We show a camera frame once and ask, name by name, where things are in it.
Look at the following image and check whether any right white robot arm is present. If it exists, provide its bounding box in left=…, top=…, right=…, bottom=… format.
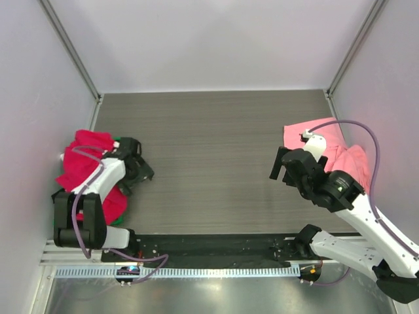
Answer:
left=270, top=147, right=418, bottom=304

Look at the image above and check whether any red t shirt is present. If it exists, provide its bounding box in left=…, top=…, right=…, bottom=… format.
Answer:
left=56, top=130, right=115, bottom=225

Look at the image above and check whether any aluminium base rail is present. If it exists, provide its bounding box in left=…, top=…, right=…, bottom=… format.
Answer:
left=39, top=235, right=400, bottom=266

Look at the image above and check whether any right aluminium frame post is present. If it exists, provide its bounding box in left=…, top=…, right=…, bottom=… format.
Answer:
left=325, top=0, right=388, bottom=99

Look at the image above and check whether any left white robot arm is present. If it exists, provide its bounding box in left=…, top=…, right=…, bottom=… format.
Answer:
left=53, top=137, right=155, bottom=261

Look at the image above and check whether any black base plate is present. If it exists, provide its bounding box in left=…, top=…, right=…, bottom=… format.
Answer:
left=100, top=233, right=328, bottom=266

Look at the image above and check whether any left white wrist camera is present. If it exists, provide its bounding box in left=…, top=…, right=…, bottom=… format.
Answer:
left=106, top=138, right=120, bottom=152

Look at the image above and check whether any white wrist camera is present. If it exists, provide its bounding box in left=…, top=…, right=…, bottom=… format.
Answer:
left=301, top=129, right=327, bottom=162
left=106, top=138, right=120, bottom=152

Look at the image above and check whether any aluminium frame post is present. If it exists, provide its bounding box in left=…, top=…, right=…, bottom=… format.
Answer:
left=325, top=0, right=388, bottom=99
left=38, top=0, right=101, bottom=103

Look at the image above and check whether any slotted cable duct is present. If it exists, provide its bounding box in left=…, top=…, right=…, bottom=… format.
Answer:
left=54, top=264, right=301, bottom=279

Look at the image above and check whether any pink t shirt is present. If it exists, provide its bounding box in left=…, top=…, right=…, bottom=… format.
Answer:
left=283, top=118, right=371, bottom=194

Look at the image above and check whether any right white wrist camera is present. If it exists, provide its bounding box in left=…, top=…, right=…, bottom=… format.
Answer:
left=301, top=129, right=327, bottom=162

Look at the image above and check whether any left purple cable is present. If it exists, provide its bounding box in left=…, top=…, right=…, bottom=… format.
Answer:
left=70, top=145, right=170, bottom=284

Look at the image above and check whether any green plastic tray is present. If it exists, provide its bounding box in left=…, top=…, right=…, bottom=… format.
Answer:
left=109, top=136, right=127, bottom=226

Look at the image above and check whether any left aluminium frame post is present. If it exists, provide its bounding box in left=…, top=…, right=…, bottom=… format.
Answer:
left=38, top=0, right=101, bottom=103

